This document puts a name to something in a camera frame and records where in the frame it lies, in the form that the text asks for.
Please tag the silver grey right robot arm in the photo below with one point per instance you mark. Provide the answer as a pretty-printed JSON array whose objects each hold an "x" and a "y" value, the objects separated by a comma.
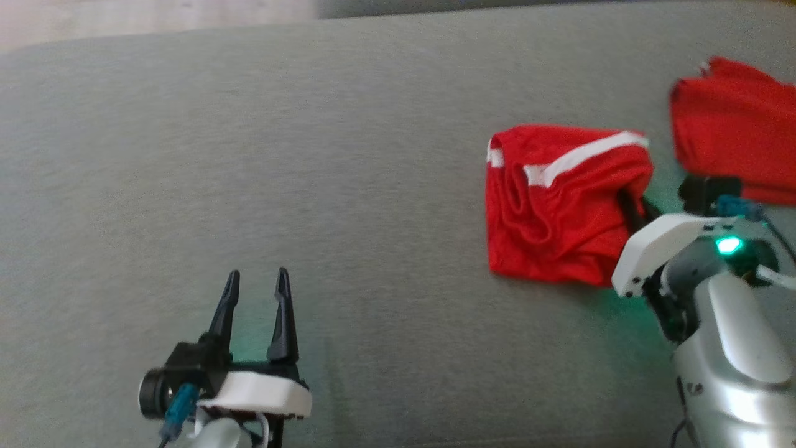
[{"x": 734, "y": 348}]

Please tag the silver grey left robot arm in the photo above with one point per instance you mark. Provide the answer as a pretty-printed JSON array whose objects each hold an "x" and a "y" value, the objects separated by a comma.
[{"x": 217, "y": 435}]

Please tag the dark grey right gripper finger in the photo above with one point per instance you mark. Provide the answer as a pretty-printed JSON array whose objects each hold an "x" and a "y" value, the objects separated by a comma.
[{"x": 633, "y": 211}]

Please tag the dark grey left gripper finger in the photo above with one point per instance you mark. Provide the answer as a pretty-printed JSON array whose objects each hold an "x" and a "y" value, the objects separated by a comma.
[
  {"x": 227, "y": 311},
  {"x": 284, "y": 323}
]

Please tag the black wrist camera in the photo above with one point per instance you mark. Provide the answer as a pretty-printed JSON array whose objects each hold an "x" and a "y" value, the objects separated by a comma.
[
  {"x": 161, "y": 389},
  {"x": 706, "y": 193}
]

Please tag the red garment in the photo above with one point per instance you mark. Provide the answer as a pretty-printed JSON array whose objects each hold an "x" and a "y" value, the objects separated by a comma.
[{"x": 734, "y": 124}]

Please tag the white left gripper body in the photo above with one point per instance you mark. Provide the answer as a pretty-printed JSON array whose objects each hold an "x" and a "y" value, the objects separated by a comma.
[{"x": 261, "y": 392}]

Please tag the grey fabric sofa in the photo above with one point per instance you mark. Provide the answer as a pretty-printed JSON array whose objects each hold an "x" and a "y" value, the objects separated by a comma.
[{"x": 311, "y": 186}]

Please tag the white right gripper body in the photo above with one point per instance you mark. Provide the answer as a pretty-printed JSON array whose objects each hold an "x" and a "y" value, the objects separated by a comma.
[{"x": 659, "y": 242}]

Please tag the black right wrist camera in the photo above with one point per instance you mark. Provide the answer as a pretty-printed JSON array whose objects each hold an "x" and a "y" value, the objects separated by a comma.
[{"x": 706, "y": 193}]

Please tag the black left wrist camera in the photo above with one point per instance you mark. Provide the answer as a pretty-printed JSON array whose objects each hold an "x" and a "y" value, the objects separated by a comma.
[{"x": 161, "y": 389}]

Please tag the red and white shirt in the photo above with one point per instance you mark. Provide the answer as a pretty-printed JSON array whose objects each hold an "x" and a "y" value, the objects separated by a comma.
[{"x": 559, "y": 211}]

